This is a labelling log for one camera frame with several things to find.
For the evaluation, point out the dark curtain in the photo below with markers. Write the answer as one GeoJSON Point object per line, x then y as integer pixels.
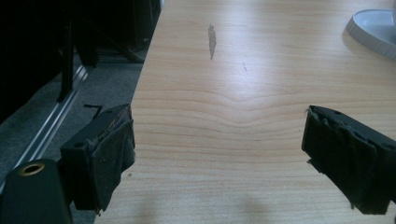
{"type": "Point", "coordinates": [25, 46]}

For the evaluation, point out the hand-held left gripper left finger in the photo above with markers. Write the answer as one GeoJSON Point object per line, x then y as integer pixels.
{"type": "Point", "coordinates": [102, 155]}

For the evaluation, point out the black cabinet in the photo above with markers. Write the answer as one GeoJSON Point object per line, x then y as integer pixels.
{"type": "Point", "coordinates": [144, 21]}

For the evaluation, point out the black tripod stand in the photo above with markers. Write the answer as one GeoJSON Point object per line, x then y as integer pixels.
{"type": "Point", "coordinates": [66, 62]}

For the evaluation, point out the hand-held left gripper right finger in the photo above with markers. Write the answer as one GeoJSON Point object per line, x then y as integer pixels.
{"type": "Point", "coordinates": [351, 161]}

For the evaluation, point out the metal floor rail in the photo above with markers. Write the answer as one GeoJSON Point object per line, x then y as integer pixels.
{"type": "Point", "coordinates": [53, 124]}

